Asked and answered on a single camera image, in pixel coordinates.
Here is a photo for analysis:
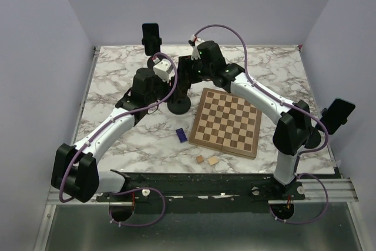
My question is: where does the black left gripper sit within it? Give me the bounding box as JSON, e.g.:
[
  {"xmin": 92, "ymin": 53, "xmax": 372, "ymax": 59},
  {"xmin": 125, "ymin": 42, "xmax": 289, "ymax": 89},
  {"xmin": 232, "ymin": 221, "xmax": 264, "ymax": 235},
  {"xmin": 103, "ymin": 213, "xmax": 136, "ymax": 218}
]
[{"xmin": 146, "ymin": 72, "xmax": 182, "ymax": 105}]

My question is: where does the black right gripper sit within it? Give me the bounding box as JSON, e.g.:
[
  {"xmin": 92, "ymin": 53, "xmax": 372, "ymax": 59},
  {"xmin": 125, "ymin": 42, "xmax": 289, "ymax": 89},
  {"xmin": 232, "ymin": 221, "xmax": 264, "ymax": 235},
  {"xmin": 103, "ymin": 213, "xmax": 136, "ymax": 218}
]
[{"xmin": 173, "ymin": 56, "xmax": 213, "ymax": 86}]

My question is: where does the silver black smartphone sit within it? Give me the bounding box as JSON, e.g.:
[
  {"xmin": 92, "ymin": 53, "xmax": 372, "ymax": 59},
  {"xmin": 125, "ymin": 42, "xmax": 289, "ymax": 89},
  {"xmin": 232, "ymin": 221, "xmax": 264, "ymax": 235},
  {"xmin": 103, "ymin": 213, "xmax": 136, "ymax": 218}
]
[{"xmin": 172, "ymin": 55, "xmax": 193, "ymax": 102}]

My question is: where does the black phone stand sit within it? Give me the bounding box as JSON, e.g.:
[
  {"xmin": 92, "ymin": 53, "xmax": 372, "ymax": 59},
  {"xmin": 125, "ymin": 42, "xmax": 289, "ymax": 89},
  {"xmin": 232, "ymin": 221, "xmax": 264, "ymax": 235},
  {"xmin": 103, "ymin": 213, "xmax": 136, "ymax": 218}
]
[
  {"xmin": 167, "ymin": 95, "xmax": 191, "ymax": 115},
  {"xmin": 142, "ymin": 35, "xmax": 162, "ymax": 70},
  {"xmin": 304, "ymin": 108, "xmax": 331, "ymax": 151}
]

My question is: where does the blue phone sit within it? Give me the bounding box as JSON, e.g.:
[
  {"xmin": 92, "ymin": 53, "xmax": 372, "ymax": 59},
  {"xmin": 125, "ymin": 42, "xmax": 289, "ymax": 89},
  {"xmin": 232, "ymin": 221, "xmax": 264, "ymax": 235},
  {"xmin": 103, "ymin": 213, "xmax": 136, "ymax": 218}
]
[{"xmin": 320, "ymin": 98, "xmax": 355, "ymax": 135}]

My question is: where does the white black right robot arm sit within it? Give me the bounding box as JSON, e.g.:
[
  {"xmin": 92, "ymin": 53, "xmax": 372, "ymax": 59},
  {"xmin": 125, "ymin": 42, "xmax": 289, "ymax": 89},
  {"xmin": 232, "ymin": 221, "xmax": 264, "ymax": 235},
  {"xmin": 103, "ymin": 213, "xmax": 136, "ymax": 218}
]
[{"xmin": 189, "ymin": 39, "xmax": 312, "ymax": 199}]

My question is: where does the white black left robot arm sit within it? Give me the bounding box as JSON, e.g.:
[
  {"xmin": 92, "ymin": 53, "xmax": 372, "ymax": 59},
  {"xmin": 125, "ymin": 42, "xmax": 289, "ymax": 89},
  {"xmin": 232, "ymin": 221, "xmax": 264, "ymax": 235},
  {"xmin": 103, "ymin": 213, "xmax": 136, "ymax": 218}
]
[{"xmin": 51, "ymin": 68, "xmax": 179, "ymax": 203}]

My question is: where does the black back phone stand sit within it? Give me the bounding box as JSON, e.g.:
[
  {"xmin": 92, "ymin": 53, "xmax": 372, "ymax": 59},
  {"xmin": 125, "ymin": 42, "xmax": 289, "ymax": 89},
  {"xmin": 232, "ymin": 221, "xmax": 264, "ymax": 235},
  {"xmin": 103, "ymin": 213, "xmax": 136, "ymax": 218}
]
[{"xmin": 142, "ymin": 35, "xmax": 162, "ymax": 70}]

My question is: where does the black phone in back stand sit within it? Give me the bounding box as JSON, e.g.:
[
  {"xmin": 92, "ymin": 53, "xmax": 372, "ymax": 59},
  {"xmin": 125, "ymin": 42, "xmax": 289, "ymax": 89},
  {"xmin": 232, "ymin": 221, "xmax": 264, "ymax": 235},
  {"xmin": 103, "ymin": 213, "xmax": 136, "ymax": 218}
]
[{"xmin": 142, "ymin": 23, "xmax": 162, "ymax": 56}]

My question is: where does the dark blue rectangular block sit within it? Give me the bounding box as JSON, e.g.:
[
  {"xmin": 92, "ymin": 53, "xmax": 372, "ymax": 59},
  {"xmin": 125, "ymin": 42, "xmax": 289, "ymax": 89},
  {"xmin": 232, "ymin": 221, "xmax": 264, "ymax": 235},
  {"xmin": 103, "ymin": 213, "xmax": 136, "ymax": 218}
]
[{"xmin": 176, "ymin": 128, "xmax": 187, "ymax": 143}]

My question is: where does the wooden chessboard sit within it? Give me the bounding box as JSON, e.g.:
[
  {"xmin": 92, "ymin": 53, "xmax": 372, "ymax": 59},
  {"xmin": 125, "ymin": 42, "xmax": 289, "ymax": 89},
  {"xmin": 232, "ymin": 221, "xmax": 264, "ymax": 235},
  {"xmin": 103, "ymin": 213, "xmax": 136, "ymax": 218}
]
[{"xmin": 189, "ymin": 88, "xmax": 262, "ymax": 159}]

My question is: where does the brown wooden cube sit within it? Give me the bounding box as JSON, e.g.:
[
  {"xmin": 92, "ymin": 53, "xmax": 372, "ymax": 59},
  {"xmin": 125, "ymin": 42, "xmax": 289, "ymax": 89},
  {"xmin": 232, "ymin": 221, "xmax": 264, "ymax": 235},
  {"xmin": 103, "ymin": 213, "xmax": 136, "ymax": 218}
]
[{"xmin": 196, "ymin": 155, "xmax": 204, "ymax": 163}]

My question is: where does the light wooden cube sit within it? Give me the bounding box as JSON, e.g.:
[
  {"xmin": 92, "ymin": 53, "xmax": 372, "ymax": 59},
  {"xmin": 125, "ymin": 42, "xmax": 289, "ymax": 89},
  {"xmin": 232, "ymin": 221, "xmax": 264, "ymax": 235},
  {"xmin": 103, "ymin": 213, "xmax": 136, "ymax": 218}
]
[{"xmin": 208, "ymin": 156, "xmax": 219, "ymax": 166}]

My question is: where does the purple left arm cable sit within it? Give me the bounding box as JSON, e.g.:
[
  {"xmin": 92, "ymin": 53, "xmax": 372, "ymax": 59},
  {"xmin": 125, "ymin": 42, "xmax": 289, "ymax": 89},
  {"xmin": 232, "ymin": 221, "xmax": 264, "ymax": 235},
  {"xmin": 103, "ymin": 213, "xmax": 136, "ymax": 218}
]
[{"xmin": 58, "ymin": 52, "xmax": 179, "ymax": 228}]

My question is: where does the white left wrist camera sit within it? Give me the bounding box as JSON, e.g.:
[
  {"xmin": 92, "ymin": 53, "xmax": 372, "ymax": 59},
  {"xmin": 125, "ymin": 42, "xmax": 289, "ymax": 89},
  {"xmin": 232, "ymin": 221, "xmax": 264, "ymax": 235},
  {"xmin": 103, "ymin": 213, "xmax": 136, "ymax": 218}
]
[{"xmin": 153, "ymin": 58, "xmax": 173, "ymax": 82}]

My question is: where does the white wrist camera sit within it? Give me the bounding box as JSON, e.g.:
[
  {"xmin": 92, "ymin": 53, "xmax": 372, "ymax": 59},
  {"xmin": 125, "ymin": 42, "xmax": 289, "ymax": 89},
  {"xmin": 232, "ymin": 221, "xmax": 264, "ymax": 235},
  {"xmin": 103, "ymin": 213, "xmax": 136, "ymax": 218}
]
[
  {"xmin": 153, "ymin": 58, "xmax": 173, "ymax": 82},
  {"xmin": 188, "ymin": 35, "xmax": 204, "ymax": 60}
]

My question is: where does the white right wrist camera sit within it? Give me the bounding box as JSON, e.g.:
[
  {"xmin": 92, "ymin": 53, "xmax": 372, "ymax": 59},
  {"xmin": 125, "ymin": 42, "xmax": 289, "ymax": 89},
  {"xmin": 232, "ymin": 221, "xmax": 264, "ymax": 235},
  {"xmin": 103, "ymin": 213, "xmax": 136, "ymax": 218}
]
[{"xmin": 188, "ymin": 35, "xmax": 204, "ymax": 60}]

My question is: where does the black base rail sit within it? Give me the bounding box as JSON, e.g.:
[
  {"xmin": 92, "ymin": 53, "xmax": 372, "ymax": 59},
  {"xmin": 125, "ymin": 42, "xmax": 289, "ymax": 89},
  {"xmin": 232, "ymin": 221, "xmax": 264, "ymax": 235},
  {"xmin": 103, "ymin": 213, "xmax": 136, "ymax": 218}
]
[{"xmin": 96, "ymin": 173, "xmax": 305, "ymax": 214}]

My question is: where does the aluminium extrusion rail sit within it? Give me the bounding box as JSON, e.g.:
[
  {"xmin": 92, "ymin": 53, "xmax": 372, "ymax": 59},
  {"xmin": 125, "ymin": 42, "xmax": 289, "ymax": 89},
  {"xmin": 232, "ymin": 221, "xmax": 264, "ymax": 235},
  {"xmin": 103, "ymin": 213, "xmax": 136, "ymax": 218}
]
[{"xmin": 268, "ymin": 179, "xmax": 358, "ymax": 205}]

